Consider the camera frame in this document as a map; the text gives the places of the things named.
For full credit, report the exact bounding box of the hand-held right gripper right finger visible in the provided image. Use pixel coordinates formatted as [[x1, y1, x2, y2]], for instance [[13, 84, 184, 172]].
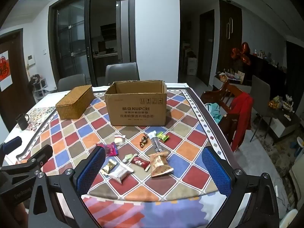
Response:
[[202, 146, 279, 228]]

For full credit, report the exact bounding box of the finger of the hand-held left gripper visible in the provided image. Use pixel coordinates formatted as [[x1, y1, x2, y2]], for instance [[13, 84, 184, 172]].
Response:
[[0, 136, 22, 164], [0, 145, 53, 178]]

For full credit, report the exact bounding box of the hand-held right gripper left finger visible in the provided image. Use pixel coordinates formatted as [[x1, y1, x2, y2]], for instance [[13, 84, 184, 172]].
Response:
[[28, 145, 106, 228]]

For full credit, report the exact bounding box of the gold candy packet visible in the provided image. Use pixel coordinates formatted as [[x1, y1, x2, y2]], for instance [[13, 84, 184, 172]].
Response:
[[100, 160, 117, 174]]

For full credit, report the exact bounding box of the pink snack packet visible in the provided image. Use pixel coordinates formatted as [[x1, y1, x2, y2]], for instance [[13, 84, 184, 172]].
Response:
[[96, 142, 118, 157]]

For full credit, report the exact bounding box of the pale green snack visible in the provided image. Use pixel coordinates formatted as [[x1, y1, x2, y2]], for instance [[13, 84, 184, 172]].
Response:
[[122, 154, 138, 163]]

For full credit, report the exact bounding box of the red snack packet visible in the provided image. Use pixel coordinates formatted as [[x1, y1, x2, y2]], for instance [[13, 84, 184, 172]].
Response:
[[130, 157, 150, 171]]

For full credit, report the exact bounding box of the orange biscuit packet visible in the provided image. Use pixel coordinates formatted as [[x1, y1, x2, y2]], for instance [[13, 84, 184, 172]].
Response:
[[148, 151, 174, 178]]

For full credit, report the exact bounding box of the green snack packet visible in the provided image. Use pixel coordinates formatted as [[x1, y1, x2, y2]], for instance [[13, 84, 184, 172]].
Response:
[[155, 132, 169, 142]]

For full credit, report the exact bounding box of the grey stick snack packet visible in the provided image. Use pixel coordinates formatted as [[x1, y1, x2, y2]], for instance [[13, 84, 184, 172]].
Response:
[[149, 131, 164, 153]]

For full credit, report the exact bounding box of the brown cardboard box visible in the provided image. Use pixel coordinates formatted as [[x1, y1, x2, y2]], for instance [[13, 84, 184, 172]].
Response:
[[105, 81, 168, 127]]

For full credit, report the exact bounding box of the black mug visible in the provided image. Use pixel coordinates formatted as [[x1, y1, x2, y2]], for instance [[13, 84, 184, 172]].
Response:
[[15, 113, 29, 131]]

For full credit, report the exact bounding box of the floral patterned mat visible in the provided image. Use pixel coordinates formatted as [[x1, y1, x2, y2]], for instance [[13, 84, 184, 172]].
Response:
[[25, 106, 57, 131]]

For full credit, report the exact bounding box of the diamond patterned tablecloth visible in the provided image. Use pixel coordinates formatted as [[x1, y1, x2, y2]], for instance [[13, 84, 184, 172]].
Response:
[[15, 83, 240, 228]]

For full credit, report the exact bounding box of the brown wooden door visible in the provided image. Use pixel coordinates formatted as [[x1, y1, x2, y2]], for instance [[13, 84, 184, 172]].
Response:
[[0, 28, 36, 133]]

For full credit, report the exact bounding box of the teal cloth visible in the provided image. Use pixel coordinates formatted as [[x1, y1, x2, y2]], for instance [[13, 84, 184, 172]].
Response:
[[205, 103, 224, 124]]

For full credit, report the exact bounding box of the white shelf unit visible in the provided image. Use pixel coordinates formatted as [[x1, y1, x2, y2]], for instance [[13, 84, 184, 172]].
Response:
[[28, 74, 48, 104]]

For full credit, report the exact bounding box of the woven wicker basket with lid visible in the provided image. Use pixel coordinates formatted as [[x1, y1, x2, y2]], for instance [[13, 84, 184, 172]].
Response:
[[55, 85, 95, 120]]

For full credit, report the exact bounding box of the red garment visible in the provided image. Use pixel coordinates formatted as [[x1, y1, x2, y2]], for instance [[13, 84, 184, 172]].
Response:
[[229, 92, 253, 152]]

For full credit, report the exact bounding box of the red and white door poster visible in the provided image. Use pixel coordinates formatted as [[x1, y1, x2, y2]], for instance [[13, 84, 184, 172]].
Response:
[[0, 51, 13, 92]]

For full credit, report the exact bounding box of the low grey dining chair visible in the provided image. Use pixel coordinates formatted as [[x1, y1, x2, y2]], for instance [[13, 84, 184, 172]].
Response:
[[58, 74, 86, 92]]

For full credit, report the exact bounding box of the wooden chair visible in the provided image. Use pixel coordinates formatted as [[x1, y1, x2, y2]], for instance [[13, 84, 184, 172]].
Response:
[[201, 79, 252, 145]]

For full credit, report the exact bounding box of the small table with ornaments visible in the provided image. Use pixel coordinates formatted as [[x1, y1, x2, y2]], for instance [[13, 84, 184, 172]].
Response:
[[268, 95, 300, 145]]

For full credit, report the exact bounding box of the grey side chair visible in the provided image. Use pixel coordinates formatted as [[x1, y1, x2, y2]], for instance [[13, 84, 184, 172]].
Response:
[[249, 75, 271, 143]]

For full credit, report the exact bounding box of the white low cabinet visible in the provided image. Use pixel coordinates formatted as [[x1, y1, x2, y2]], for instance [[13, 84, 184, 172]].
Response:
[[214, 72, 246, 89]]

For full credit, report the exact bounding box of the tall grey dining chair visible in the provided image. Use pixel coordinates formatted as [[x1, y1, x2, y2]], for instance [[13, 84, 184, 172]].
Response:
[[105, 62, 140, 86]]

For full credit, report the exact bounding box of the dark sideboard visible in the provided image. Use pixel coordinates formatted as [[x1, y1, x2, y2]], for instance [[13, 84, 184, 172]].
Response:
[[247, 52, 288, 93]]

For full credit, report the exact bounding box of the glass sliding door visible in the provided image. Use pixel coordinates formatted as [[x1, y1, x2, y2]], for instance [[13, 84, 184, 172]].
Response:
[[49, 0, 131, 86]]

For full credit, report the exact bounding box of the dark interior door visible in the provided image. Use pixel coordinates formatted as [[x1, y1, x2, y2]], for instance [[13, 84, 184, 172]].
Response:
[[199, 9, 215, 86]]

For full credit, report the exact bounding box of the red foil balloon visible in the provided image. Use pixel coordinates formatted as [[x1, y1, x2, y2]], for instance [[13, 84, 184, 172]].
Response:
[[231, 42, 251, 66]]

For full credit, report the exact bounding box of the silver refrigerator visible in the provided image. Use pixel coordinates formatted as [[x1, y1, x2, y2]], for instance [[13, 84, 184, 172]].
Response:
[[116, 0, 130, 63]]

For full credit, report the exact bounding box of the dark wardrobe with handles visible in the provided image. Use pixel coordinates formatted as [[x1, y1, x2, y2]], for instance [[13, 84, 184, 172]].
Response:
[[218, 0, 243, 76]]

